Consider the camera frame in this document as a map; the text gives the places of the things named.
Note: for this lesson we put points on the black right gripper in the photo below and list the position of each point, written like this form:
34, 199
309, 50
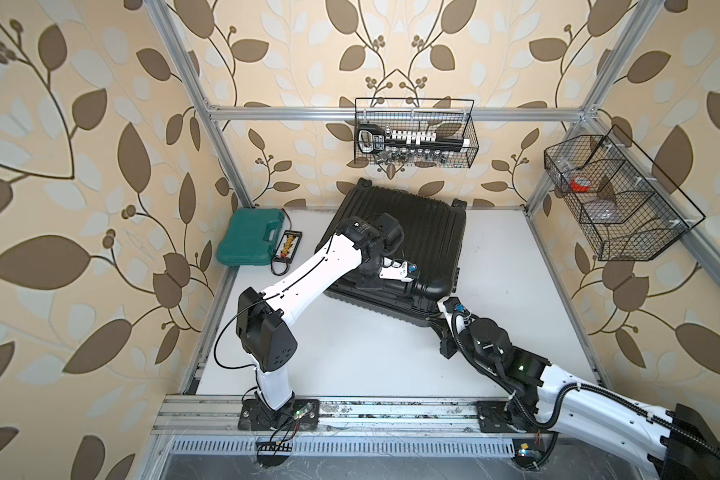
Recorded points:
446, 338

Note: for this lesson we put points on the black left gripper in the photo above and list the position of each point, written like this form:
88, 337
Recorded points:
369, 279

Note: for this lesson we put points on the black hard-shell suitcase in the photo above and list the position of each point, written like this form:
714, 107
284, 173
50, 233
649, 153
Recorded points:
433, 236

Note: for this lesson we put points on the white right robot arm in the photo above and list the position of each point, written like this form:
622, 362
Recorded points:
663, 443

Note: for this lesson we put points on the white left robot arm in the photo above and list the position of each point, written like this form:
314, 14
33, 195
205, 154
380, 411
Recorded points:
264, 318

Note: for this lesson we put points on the small black screwdriver bit box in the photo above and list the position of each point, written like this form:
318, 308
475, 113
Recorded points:
287, 246

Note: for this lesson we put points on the socket set in basket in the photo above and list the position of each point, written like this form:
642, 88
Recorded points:
387, 146

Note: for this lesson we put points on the green plastic tool case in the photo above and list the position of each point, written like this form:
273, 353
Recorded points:
251, 237

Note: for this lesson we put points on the red item in basket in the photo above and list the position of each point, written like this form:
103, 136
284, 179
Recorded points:
580, 184

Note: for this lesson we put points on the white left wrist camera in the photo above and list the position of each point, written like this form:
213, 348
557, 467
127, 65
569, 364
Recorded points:
398, 270

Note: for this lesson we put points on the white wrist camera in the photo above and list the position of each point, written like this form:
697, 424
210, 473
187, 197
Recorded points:
398, 270
452, 306

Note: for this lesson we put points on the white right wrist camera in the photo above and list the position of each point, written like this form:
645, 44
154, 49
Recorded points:
452, 306

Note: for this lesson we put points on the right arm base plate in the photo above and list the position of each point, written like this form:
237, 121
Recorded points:
495, 417

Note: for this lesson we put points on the black wire basket back wall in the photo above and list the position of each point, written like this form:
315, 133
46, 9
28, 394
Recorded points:
451, 117

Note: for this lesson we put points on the black wire basket wall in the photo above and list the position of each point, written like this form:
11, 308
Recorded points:
636, 209
451, 117

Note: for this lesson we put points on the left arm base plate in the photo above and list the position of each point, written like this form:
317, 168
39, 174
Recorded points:
256, 415

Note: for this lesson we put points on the black wire basket right wall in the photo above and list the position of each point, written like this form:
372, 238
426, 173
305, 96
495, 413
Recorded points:
636, 209

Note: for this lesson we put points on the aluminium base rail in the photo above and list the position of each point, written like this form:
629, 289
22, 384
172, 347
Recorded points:
418, 427

